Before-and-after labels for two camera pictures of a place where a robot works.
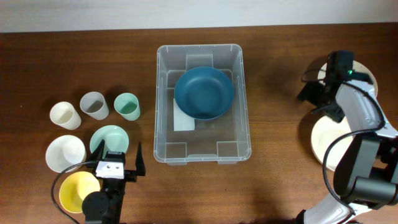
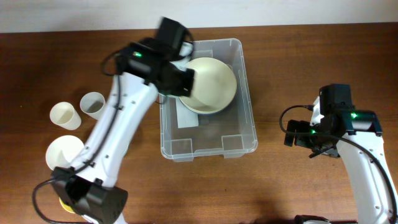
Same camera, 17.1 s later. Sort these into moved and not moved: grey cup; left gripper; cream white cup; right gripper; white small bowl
Moved: left gripper; right gripper
Not moved: cream white cup; white small bowl; grey cup
